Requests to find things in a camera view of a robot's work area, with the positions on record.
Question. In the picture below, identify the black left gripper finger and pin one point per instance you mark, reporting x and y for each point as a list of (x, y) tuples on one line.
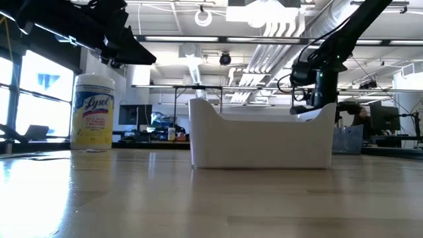
[(132, 60), (135, 46)]

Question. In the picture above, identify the white plastic bin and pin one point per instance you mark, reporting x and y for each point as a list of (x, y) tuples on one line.
[(261, 145)]

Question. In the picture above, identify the square alcohol pad packet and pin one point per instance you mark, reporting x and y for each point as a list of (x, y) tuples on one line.
[(49, 158), (92, 151), (20, 155)]

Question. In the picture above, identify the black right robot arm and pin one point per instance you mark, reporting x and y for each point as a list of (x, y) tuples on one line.
[(350, 33)]

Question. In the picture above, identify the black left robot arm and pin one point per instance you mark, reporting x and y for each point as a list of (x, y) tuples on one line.
[(49, 20)]

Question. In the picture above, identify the person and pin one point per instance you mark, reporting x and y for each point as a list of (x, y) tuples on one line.
[(361, 119)]

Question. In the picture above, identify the dark computer monitor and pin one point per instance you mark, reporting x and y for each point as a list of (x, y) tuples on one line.
[(385, 117), (135, 114)]

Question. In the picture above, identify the grey translucent plastic bin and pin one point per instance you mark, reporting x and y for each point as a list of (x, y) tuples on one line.
[(348, 140)]

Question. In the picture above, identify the Lysol wipes canister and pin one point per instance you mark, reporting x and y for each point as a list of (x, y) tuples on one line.
[(92, 115)]

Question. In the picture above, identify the small white yellow bottle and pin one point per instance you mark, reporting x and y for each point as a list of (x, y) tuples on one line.
[(171, 134)]

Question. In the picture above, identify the overhead light bar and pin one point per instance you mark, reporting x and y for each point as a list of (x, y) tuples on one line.
[(224, 39)]

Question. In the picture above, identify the open laptop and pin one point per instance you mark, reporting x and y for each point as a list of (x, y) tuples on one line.
[(37, 133)]

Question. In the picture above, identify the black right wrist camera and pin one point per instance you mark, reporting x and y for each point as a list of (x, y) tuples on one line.
[(302, 110)]

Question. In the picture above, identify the black ceiling camera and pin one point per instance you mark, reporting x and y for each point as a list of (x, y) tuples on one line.
[(225, 59), (368, 85)]

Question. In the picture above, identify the silver ventilation duct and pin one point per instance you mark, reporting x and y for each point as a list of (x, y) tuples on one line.
[(317, 20)]

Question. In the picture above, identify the black background rig frame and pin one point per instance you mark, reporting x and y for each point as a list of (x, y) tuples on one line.
[(198, 87)]

